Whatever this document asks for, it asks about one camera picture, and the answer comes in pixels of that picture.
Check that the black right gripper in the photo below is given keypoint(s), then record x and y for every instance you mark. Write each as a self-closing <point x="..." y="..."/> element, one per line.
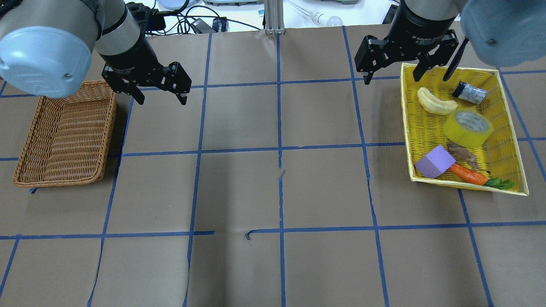
<point x="420" y="30"/>

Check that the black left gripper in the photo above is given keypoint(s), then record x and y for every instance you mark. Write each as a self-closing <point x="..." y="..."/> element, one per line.
<point x="130" y="56"/>

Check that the yellow tape roll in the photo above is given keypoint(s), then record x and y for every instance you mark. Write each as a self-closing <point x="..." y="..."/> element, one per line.
<point x="467" y="128"/>

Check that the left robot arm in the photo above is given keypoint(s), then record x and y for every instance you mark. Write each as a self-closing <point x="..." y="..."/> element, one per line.
<point x="46" y="49"/>

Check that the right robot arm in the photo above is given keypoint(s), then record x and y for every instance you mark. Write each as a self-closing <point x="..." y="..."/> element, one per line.
<point x="503" y="33"/>

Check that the toy banana slice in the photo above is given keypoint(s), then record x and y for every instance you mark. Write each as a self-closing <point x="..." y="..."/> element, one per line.
<point x="433" y="104"/>

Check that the small silver black can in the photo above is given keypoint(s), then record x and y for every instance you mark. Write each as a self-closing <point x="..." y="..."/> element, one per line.
<point x="469" y="93"/>

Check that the black power adapter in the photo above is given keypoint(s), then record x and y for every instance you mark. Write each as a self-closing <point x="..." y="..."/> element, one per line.
<point x="219" y="24"/>

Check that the white light bulb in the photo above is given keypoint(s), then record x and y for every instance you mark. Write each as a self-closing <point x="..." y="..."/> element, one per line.
<point x="325" y="20"/>

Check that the purple foam block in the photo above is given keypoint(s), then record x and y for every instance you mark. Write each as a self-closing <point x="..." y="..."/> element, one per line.
<point x="435" y="162"/>

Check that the brown wicker basket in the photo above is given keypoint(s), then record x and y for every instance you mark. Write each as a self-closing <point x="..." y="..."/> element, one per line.
<point x="69" y="139"/>

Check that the brown toy figure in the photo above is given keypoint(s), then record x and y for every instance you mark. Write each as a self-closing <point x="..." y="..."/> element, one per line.
<point x="463" y="154"/>

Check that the toy carrot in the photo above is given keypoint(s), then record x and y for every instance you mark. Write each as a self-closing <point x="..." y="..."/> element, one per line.
<point x="477" y="178"/>

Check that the yellow plastic tray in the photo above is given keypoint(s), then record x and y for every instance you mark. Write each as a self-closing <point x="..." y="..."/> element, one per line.
<point x="499" y="153"/>

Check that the aluminium frame post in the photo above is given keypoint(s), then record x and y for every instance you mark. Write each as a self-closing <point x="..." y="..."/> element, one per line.
<point x="273" y="17"/>

